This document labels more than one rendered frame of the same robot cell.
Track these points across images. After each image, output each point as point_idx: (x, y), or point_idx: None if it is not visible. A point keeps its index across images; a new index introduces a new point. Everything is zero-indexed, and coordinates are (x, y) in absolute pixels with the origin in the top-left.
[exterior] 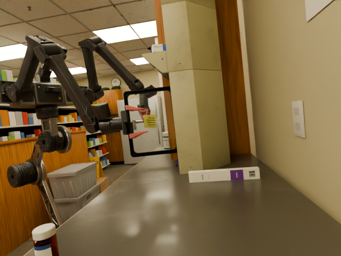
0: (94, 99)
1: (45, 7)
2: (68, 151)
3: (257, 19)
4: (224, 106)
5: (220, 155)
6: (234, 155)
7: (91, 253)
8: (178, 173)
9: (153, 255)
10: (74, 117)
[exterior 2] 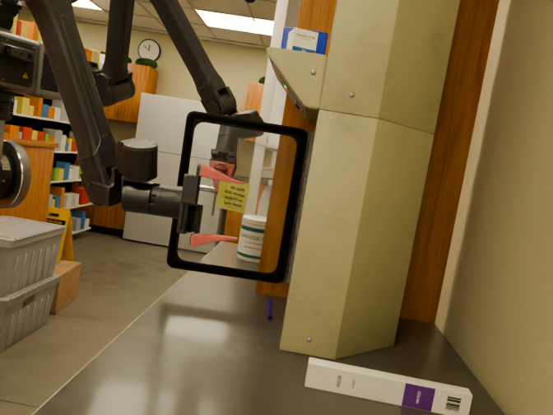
0: (108, 100)
1: None
2: (14, 206)
3: (550, 44)
4: (416, 217)
5: (379, 326)
6: (399, 322)
7: None
8: (276, 345)
9: None
10: (34, 106)
